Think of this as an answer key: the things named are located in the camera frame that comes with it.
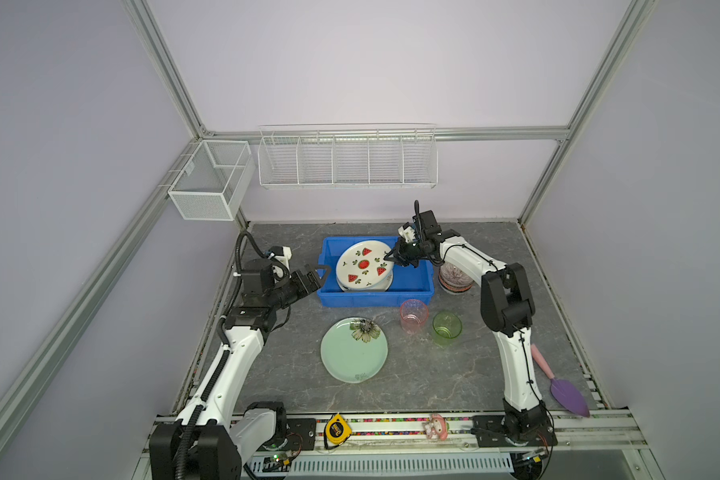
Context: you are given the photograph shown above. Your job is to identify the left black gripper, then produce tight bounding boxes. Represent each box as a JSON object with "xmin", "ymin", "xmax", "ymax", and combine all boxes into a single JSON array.
[{"xmin": 266, "ymin": 264, "xmax": 329, "ymax": 311}]

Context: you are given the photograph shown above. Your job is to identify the white watermelon plate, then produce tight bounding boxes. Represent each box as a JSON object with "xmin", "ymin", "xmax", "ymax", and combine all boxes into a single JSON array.
[{"xmin": 336, "ymin": 240, "xmax": 394, "ymax": 292}]

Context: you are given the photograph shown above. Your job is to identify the light green flower plate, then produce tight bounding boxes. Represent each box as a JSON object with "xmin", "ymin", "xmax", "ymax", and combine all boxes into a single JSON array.
[{"xmin": 320, "ymin": 317, "xmax": 389, "ymax": 384}]

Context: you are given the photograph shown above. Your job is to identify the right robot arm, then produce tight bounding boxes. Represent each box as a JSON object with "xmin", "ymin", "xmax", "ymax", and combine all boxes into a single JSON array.
[{"xmin": 385, "ymin": 201, "xmax": 557, "ymax": 447}]

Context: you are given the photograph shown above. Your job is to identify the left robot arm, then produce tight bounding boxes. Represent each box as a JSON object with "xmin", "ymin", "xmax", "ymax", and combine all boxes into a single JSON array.
[{"xmin": 148, "ymin": 230, "xmax": 331, "ymax": 479}]

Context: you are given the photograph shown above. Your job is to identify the blue plastic bin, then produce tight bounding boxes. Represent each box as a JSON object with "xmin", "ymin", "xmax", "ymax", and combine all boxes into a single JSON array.
[{"xmin": 317, "ymin": 236, "xmax": 435, "ymax": 308}]

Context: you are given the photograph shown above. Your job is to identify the pink transparent cup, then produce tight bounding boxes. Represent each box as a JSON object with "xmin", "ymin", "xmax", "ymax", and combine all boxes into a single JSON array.
[{"xmin": 399, "ymin": 299, "xmax": 429, "ymax": 335}]

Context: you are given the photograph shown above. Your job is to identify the stacked patterned bowls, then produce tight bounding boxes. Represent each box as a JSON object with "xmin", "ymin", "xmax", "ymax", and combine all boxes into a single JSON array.
[{"xmin": 438, "ymin": 263, "xmax": 474, "ymax": 295}]

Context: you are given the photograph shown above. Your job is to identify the green transparent cup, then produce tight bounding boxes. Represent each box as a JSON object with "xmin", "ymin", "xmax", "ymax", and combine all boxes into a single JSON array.
[{"xmin": 431, "ymin": 311, "xmax": 463, "ymax": 346}]

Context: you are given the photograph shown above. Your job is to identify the white mesh box basket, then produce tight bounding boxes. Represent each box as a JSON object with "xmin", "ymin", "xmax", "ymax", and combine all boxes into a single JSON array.
[{"xmin": 168, "ymin": 140, "xmax": 255, "ymax": 221}]

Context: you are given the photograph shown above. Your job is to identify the yellow tape measure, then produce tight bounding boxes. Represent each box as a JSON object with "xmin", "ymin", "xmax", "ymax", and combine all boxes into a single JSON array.
[{"xmin": 323, "ymin": 413, "xmax": 353, "ymax": 450}]

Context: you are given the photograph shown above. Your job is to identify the pink toy figure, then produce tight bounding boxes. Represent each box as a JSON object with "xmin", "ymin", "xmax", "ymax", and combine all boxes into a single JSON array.
[{"xmin": 423, "ymin": 414, "xmax": 448, "ymax": 441}]

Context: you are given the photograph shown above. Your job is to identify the white vent grille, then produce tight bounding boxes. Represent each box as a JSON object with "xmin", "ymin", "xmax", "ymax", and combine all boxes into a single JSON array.
[{"xmin": 248, "ymin": 452, "xmax": 514, "ymax": 479}]

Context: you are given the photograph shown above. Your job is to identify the purple pink spatula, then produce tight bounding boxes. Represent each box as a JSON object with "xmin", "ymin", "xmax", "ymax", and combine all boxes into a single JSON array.
[{"xmin": 531, "ymin": 344, "xmax": 591, "ymax": 418}]

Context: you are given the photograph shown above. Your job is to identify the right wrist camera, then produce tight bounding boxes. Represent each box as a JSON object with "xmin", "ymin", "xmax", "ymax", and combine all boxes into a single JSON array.
[{"xmin": 398, "ymin": 222, "xmax": 419, "ymax": 244}]

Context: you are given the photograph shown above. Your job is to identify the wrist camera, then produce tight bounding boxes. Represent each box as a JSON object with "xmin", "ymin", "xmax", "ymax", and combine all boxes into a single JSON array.
[
  {"xmin": 268, "ymin": 246, "xmax": 292, "ymax": 271},
  {"xmin": 398, "ymin": 222, "xmax": 419, "ymax": 244}
]

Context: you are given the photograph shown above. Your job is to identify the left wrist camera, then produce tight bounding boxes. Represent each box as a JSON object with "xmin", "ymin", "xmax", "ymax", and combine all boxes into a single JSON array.
[{"xmin": 268, "ymin": 246, "xmax": 292, "ymax": 271}]

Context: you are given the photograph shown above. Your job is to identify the white wire shelf basket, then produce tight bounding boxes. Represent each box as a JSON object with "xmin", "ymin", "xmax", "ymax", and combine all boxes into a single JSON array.
[{"xmin": 258, "ymin": 123, "xmax": 439, "ymax": 189}]

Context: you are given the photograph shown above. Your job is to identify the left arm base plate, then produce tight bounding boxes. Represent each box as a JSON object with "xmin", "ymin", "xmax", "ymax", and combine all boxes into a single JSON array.
[{"xmin": 259, "ymin": 418, "xmax": 318, "ymax": 452}]

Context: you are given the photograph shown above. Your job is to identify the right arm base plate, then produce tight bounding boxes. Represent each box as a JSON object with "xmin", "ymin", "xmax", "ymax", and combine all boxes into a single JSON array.
[{"xmin": 470, "ymin": 414, "xmax": 558, "ymax": 448}]

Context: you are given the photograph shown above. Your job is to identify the aluminium front rail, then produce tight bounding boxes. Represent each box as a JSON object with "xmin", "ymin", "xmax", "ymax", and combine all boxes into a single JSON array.
[{"xmin": 281, "ymin": 410, "xmax": 649, "ymax": 459}]

